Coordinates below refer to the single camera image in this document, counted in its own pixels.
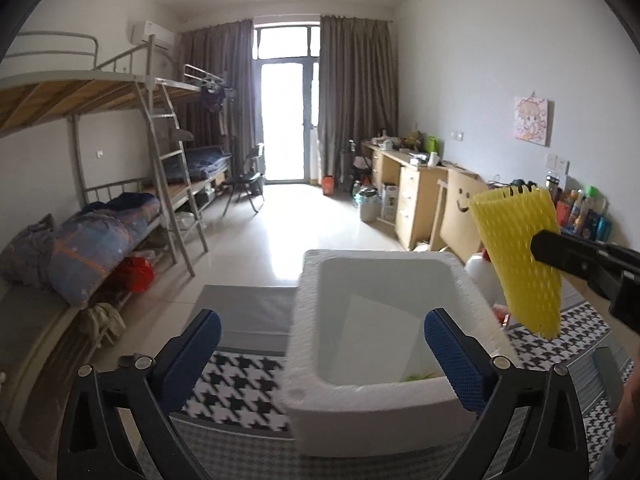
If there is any yellow foam net sleeve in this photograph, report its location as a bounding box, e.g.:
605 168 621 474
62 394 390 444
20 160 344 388
470 186 562 340

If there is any person's right hand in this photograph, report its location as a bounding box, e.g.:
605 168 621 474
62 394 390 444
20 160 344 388
613 354 640 460

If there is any teal cup on desk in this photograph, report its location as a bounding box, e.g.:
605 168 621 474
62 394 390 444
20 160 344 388
596 216 612 243

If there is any dark smartphone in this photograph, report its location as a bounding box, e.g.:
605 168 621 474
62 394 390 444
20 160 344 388
592 347 624 413

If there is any white pump bottle red cap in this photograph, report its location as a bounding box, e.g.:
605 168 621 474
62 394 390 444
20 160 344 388
464 249 506 306

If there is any houndstooth table cloth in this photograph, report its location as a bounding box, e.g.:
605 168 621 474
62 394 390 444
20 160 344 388
170 283 634 479

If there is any wooden smiley face chair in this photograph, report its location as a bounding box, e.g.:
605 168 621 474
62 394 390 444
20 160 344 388
430 168 489 262

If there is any red bag under bed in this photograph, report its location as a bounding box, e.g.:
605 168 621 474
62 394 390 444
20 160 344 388
110 256 155 292

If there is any metal bunk bed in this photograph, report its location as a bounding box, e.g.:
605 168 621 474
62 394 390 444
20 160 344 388
1 30 202 426

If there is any white styrofoam box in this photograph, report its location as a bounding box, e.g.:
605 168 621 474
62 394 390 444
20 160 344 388
281 249 518 457

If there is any blue plaid bedding bundle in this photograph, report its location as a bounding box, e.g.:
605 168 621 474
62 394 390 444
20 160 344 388
1 192 160 309

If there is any wooden desk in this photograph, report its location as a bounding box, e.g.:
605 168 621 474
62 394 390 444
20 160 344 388
361 141 484 250

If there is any white bucket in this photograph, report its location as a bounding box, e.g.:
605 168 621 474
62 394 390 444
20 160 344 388
356 186 381 223

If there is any black folding chair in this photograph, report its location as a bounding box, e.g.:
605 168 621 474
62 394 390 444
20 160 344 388
222 143 265 216

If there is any brown right curtain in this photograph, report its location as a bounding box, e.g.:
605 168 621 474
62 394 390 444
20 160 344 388
318 15 398 180

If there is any brown curtain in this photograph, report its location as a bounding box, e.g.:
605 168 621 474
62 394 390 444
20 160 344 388
178 20 256 174
318 15 398 180

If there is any glass balcony door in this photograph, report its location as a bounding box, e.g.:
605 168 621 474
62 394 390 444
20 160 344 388
253 22 320 183

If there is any brown left curtain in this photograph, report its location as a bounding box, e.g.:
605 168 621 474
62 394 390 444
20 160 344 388
178 20 256 174

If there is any white air conditioner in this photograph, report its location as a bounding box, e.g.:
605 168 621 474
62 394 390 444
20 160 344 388
131 21 176 50

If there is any pink cartoon wall picture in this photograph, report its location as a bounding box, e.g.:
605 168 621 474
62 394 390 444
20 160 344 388
513 94 549 146

